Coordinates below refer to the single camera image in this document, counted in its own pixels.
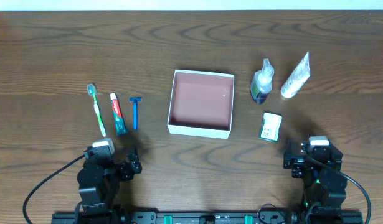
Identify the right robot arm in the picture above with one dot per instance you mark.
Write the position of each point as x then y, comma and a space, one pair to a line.
318, 167

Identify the blue disposable razor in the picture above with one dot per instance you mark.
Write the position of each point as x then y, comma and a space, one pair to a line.
135, 101

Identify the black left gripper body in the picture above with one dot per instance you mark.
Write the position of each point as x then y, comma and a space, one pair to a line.
129, 168

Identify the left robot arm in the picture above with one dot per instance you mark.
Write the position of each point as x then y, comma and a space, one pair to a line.
99, 182

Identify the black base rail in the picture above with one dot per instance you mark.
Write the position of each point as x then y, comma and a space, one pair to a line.
268, 216

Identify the green white soap packet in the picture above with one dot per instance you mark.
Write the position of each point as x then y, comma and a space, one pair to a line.
270, 127

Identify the white cosmetic tube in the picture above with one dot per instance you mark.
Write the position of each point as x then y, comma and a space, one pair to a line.
297, 78

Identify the green white toothbrush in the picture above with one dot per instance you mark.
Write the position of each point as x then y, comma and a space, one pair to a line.
92, 91

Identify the red green toothpaste tube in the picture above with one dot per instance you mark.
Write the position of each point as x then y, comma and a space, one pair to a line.
117, 114

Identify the white box with pink interior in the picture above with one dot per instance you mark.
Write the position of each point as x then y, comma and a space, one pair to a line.
201, 104

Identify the clear spray bottle dark liquid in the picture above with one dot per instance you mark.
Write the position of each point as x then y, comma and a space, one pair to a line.
261, 84

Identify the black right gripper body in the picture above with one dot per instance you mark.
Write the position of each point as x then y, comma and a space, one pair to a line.
294, 163

